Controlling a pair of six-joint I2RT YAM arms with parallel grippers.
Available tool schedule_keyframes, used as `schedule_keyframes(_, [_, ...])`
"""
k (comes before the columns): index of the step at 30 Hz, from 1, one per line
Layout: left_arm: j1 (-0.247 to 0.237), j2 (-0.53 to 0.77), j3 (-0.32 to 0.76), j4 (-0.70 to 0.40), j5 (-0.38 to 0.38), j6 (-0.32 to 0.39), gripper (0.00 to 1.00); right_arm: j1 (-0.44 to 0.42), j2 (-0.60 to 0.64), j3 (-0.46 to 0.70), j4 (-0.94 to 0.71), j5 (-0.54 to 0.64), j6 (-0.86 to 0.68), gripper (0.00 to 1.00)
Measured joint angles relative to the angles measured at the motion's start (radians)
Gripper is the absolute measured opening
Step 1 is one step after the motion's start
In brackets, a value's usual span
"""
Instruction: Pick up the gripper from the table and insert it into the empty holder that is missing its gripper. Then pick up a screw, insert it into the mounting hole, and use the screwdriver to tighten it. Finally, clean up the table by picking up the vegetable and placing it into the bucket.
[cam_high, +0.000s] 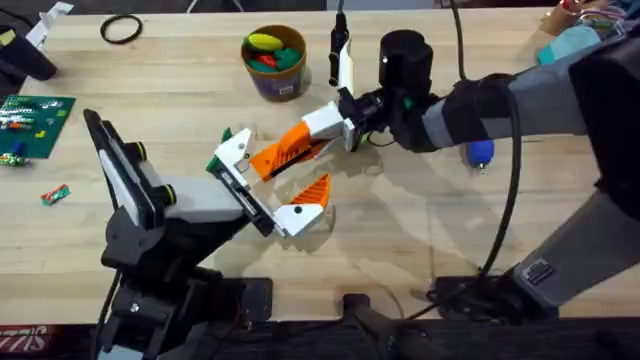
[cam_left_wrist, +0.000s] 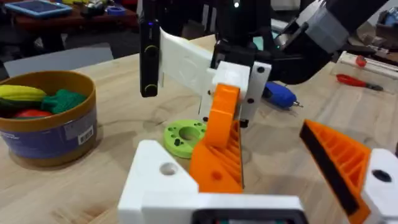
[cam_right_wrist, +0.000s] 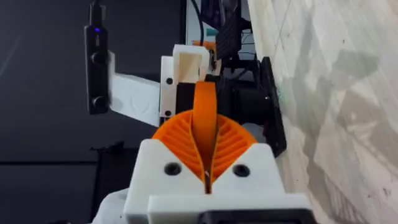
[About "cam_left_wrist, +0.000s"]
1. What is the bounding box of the finger of the white orange right gripper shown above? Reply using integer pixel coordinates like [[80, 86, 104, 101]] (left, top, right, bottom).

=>
[[202, 60, 272, 149], [198, 89, 267, 128]]

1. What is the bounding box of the bare white left gripper left finger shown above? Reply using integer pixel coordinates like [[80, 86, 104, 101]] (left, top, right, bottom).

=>
[[117, 139, 200, 224]]

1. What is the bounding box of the white orange left gripper right finger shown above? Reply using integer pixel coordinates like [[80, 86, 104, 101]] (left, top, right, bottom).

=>
[[299, 119, 398, 224]]

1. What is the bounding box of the orange ribbed wedge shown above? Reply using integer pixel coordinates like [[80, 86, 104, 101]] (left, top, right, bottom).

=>
[[188, 119, 244, 194]]

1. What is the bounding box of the blue electric screwdriver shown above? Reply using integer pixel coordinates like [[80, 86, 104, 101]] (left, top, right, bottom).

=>
[[262, 81, 304, 110]]

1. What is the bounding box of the green disc with holes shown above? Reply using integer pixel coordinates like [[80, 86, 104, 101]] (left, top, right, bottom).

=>
[[163, 119, 208, 160]]

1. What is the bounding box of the white tray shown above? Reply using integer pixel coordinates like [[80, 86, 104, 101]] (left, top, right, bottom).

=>
[[337, 50, 398, 80]]

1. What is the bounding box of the brown purple tub of toys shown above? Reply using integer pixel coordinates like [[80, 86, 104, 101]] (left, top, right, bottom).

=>
[[0, 70, 98, 168]]

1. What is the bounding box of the blue tape roll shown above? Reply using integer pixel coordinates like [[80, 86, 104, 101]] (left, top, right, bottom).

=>
[[106, 6, 126, 17]]

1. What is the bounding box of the cardboard box with clutter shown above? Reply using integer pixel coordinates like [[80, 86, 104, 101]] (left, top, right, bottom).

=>
[[348, 7, 398, 60]]

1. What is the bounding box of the grey chair back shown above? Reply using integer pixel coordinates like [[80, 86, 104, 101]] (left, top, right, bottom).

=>
[[2, 43, 114, 78]]

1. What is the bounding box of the dark brown side table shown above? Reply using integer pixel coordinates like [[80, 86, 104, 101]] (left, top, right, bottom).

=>
[[12, 9, 140, 34]]

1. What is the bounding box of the blue-framed tablet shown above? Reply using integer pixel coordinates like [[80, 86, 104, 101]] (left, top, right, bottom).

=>
[[4, 0, 73, 19]]

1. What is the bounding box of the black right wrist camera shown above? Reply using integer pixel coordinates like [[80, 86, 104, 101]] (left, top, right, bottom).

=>
[[139, 0, 162, 98]]

